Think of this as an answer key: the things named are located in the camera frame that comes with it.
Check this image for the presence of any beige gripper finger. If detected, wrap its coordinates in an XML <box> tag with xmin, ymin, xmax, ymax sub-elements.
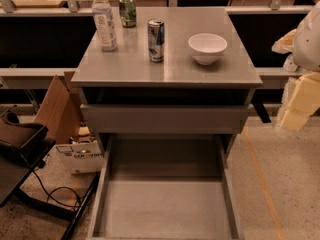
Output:
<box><xmin>276</xmin><ymin>72</ymin><xmax>320</xmax><ymax>132</ymax></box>
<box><xmin>271</xmin><ymin>29</ymin><xmax>296</xmax><ymax>54</ymax></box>

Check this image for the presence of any clear plastic water bottle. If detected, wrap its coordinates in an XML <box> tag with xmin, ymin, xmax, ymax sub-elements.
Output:
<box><xmin>92</xmin><ymin>0</ymin><xmax>117</xmax><ymax>51</ymax></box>

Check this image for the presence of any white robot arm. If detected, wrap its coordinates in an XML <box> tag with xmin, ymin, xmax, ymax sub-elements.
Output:
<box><xmin>272</xmin><ymin>2</ymin><xmax>320</xmax><ymax>135</ymax></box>

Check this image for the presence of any grey drawer cabinet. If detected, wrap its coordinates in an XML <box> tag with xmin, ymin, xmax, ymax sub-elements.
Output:
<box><xmin>70</xmin><ymin>6</ymin><xmax>263</xmax><ymax>240</ymax></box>

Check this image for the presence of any closed top drawer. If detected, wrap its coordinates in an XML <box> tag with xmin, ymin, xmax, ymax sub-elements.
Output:
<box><xmin>81</xmin><ymin>104</ymin><xmax>248</xmax><ymax>134</ymax></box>

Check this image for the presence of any white ceramic bowl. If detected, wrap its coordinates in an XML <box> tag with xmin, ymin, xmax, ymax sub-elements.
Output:
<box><xmin>188</xmin><ymin>33</ymin><xmax>228</xmax><ymax>65</ymax></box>

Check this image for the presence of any blue silver energy can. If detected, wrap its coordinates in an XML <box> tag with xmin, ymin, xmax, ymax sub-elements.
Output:
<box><xmin>147</xmin><ymin>18</ymin><xmax>165</xmax><ymax>62</ymax></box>

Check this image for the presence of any green drink can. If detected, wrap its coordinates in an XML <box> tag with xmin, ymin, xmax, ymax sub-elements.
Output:
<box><xmin>119</xmin><ymin>0</ymin><xmax>136</xmax><ymax>27</ymax></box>

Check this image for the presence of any white printed cardboard box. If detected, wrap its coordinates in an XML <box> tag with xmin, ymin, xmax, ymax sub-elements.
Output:
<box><xmin>55</xmin><ymin>142</ymin><xmax>104</xmax><ymax>174</ymax></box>

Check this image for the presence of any brown cardboard box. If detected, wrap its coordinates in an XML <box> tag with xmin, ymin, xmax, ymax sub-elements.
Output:
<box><xmin>34</xmin><ymin>71</ymin><xmax>83</xmax><ymax>144</ymax></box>

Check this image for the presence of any black office chair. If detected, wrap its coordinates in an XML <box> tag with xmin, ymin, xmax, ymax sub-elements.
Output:
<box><xmin>0</xmin><ymin>110</ymin><xmax>99</xmax><ymax>240</ymax></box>

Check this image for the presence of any black cable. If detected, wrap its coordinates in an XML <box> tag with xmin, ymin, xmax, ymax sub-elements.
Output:
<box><xmin>30</xmin><ymin>169</ymin><xmax>92</xmax><ymax>210</ymax></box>

